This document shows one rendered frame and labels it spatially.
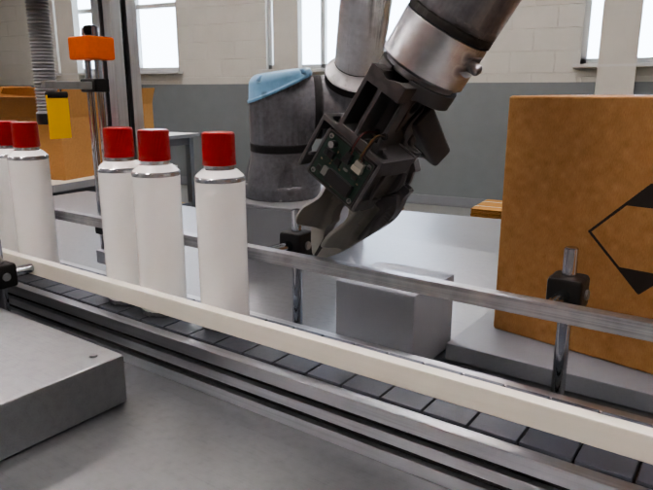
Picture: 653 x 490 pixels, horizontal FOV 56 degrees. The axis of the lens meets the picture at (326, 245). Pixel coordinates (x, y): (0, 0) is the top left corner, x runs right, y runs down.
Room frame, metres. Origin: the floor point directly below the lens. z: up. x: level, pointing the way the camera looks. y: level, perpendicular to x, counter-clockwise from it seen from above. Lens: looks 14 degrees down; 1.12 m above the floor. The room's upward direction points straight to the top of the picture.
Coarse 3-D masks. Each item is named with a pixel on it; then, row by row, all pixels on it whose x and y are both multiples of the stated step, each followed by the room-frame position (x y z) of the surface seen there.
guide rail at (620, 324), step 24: (72, 216) 0.84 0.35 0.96; (96, 216) 0.81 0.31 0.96; (192, 240) 0.70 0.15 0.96; (288, 264) 0.61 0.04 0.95; (312, 264) 0.60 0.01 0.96; (336, 264) 0.58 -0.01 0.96; (360, 264) 0.57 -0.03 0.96; (408, 288) 0.53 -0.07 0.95; (432, 288) 0.52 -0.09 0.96; (456, 288) 0.51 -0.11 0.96; (480, 288) 0.50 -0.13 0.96; (528, 312) 0.47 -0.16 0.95; (552, 312) 0.46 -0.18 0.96; (576, 312) 0.45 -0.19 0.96; (600, 312) 0.44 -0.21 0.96; (648, 336) 0.42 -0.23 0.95
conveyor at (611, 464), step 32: (64, 288) 0.75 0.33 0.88; (160, 320) 0.64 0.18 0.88; (256, 352) 0.55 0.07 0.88; (384, 352) 0.55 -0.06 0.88; (352, 384) 0.49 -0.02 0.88; (384, 384) 0.49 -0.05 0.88; (448, 416) 0.43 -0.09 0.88; (480, 416) 0.43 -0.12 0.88; (544, 448) 0.39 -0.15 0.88; (576, 448) 0.39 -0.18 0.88; (640, 480) 0.35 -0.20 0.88
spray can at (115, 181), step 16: (112, 128) 0.69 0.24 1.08; (128, 128) 0.70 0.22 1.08; (112, 144) 0.69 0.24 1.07; (128, 144) 0.70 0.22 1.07; (112, 160) 0.69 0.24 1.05; (128, 160) 0.70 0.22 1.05; (112, 176) 0.68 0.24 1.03; (128, 176) 0.69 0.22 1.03; (112, 192) 0.68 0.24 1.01; (128, 192) 0.69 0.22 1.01; (112, 208) 0.68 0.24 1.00; (128, 208) 0.69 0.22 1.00; (112, 224) 0.69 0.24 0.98; (128, 224) 0.69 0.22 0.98; (112, 240) 0.69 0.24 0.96; (128, 240) 0.69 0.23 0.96; (112, 256) 0.69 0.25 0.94; (128, 256) 0.69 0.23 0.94; (112, 272) 0.69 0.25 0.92; (128, 272) 0.69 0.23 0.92; (128, 304) 0.68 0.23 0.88
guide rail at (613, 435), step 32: (96, 288) 0.68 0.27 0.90; (128, 288) 0.65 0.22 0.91; (192, 320) 0.59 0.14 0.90; (224, 320) 0.56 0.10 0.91; (256, 320) 0.55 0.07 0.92; (288, 352) 0.52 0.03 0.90; (320, 352) 0.50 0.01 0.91; (352, 352) 0.48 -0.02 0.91; (416, 384) 0.44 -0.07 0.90; (448, 384) 0.43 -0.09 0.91; (480, 384) 0.42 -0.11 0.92; (512, 416) 0.40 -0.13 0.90; (544, 416) 0.38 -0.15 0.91; (576, 416) 0.37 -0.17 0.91; (608, 416) 0.37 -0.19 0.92; (608, 448) 0.36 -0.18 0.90; (640, 448) 0.35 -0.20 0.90
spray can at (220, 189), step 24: (216, 144) 0.61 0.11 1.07; (216, 168) 0.61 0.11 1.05; (216, 192) 0.60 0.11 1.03; (240, 192) 0.62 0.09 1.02; (216, 216) 0.60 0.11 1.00; (240, 216) 0.62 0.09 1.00; (216, 240) 0.60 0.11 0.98; (240, 240) 0.61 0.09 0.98; (216, 264) 0.60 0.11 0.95; (240, 264) 0.61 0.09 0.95; (216, 288) 0.60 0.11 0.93; (240, 288) 0.61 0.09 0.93; (240, 312) 0.61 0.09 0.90
